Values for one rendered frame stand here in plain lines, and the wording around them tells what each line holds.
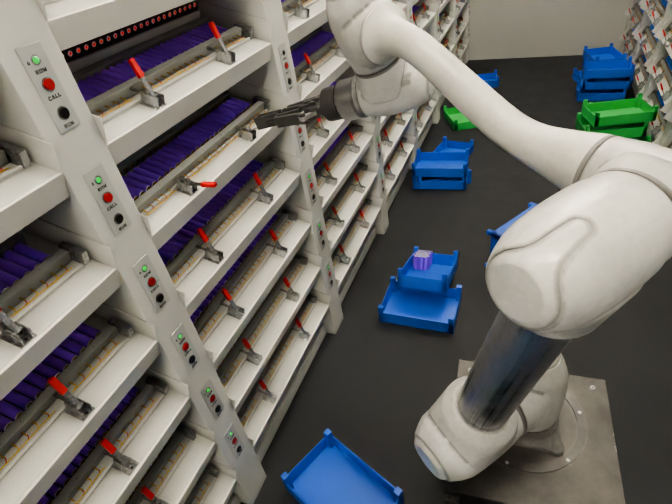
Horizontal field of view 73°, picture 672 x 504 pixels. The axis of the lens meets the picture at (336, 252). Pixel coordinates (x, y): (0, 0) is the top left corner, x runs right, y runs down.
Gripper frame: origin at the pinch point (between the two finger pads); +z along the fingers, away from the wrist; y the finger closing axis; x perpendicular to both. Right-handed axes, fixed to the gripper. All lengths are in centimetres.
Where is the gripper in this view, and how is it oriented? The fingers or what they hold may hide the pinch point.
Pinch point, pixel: (269, 119)
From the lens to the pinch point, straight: 118.8
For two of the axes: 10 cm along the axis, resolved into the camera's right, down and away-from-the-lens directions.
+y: 3.6, -6.1, 7.1
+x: -3.4, -7.9, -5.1
